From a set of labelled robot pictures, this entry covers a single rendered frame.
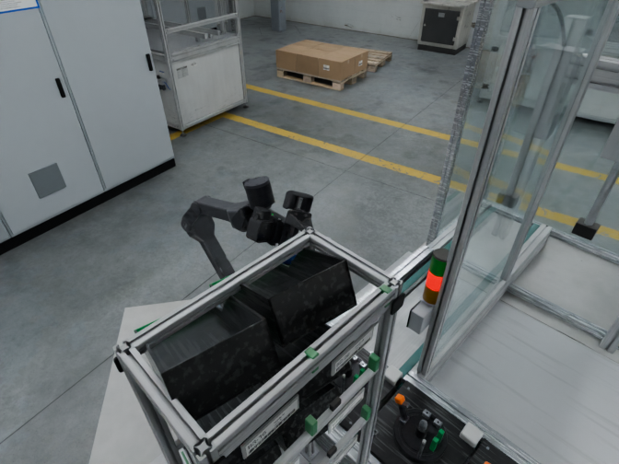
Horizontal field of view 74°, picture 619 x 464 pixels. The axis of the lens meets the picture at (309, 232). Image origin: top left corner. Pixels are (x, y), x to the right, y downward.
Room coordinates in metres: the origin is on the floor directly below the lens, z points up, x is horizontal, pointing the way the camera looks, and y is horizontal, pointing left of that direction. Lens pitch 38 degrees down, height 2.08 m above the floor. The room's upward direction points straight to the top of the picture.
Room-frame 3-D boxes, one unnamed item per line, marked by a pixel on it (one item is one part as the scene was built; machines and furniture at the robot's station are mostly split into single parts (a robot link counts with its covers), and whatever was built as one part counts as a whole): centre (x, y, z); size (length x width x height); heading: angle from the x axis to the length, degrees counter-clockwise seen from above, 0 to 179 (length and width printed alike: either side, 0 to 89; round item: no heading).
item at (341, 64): (6.72, -0.19, 0.20); 1.20 x 0.80 x 0.41; 55
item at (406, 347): (0.91, -0.34, 0.91); 0.84 x 0.28 x 0.10; 136
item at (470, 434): (0.54, -0.29, 1.01); 0.24 x 0.24 x 0.13; 46
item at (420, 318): (0.77, -0.33, 1.29); 0.12 x 0.05 x 0.25; 136
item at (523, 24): (0.74, -0.35, 1.46); 0.03 x 0.03 x 1.00; 46
